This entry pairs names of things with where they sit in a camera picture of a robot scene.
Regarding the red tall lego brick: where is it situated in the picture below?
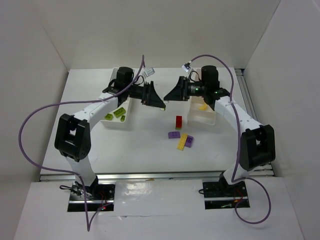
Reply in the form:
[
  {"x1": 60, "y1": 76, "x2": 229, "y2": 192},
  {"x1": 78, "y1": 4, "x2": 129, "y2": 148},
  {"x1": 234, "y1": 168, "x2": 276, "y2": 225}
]
[{"x1": 175, "y1": 115, "x2": 183, "y2": 128}]

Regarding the lime and white lego base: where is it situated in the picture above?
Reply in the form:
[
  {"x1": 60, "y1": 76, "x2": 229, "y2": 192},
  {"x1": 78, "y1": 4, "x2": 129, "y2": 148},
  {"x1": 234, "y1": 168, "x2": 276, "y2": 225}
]
[{"x1": 120, "y1": 115, "x2": 126, "y2": 122}]

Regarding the small lime green lego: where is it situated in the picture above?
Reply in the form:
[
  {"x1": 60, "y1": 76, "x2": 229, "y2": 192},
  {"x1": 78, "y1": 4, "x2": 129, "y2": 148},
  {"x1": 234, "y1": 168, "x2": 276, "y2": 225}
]
[{"x1": 104, "y1": 113, "x2": 114, "y2": 121}]

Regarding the purple lego plate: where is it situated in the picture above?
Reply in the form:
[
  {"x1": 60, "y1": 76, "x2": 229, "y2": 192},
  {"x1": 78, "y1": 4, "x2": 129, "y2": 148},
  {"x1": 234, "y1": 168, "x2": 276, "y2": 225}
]
[{"x1": 168, "y1": 131, "x2": 181, "y2": 139}]

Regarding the purple square lego brick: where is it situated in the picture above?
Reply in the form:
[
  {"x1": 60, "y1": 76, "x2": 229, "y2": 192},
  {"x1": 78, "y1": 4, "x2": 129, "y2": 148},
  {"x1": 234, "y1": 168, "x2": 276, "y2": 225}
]
[{"x1": 184, "y1": 135, "x2": 194, "y2": 148}]

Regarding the yellow long lego plate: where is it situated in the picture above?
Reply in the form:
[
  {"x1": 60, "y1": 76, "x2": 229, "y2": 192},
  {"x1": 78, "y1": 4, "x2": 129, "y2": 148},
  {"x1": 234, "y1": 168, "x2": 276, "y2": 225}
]
[{"x1": 176, "y1": 133, "x2": 188, "y2": 151}]

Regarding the yellow lego plate piece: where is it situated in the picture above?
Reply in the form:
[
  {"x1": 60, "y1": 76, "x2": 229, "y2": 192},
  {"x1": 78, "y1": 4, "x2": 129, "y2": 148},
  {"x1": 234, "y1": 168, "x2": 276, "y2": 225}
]
[{"x1": 198, "y1": 103, "x2": 208, "y2": 111}]

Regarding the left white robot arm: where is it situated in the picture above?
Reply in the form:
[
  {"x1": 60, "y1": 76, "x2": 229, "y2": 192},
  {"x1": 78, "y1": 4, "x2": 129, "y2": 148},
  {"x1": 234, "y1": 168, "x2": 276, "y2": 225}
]
[{"x1": 54, "y1": 66, "x2": 166, "y2": 195}]

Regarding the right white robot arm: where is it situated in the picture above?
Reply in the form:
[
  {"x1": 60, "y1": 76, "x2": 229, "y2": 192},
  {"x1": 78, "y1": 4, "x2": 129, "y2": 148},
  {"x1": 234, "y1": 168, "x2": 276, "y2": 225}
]
[{"x1": 164, "y1": 65, "x2": 276, "y2": 192}]

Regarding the right white divided container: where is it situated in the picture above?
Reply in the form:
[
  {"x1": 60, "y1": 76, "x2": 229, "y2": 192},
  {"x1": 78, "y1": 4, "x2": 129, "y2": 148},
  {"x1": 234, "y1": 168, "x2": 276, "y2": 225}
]
[{"x1": 187, "y1": 96, "x2": 217, "y2": 130}]

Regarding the white divided container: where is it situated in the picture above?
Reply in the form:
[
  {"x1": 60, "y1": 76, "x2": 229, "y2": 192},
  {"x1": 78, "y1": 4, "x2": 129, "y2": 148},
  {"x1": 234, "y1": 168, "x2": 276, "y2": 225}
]
[
  {"x1": 187, "y1": 96, "x2": 217, "y2": 130},
  {"x1": 100, "y1": 66, "x2": 134, "y2": 129}
]

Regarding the left white divided container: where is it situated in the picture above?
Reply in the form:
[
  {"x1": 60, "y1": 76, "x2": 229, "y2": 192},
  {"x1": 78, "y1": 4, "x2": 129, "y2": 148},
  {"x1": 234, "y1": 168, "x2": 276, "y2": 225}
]
[{"x1": 100, "y1": 66, "x2": 134, "y2": 129}]

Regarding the aluminium front rail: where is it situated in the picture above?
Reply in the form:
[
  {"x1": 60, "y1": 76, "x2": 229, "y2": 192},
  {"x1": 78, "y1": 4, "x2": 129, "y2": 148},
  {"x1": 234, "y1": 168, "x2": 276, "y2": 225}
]
[{"x1": 39, "y1": 169, "x2": 276, "y2": 182}]

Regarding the aluminium rail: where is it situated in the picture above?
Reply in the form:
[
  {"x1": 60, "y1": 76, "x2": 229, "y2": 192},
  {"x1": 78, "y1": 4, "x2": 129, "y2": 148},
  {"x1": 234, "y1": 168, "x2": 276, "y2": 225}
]
[
  {"x1": 39, "y1": 169, "x2": 276, "y2": 182},
  {"x1": 235, "y1": 69, "x2": 276, "y2": 172}
]

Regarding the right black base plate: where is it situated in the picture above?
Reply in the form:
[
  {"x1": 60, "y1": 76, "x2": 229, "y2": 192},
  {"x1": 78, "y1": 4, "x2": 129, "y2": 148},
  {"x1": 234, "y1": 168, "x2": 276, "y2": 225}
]
[{"x1": 198, "y1": 181, "x2": 250, "y2": 210}]

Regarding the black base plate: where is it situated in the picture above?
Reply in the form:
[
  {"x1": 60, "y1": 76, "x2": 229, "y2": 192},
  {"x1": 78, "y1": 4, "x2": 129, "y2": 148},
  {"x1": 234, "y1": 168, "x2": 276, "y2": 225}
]
[
  {"x1": 198, "y1": 181, "x2": 250, "y2": 210},
  {"x1": 67, "y1": 183, "x2": 116, "y2": 212}
]

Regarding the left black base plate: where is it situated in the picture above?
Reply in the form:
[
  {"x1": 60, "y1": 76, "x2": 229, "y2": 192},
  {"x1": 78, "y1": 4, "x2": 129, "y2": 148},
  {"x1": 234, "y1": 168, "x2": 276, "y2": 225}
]
[{"x1": 67, "y1": 183, "x2": 116, "y2": 212}]

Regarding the aluminium right side rail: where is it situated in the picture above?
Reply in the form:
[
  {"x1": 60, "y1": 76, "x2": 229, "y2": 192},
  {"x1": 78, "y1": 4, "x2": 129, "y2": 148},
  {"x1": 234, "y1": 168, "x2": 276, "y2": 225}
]
[{"x1": 235, "y1": 69, "x2": 276, "y2": 172}]

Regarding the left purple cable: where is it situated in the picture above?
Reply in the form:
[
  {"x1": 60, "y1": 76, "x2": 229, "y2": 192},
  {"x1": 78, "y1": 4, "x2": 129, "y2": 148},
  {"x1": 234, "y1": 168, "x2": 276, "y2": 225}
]
[{"x1": 18, "y1": 54, "x2": 146, "y2": 232}]

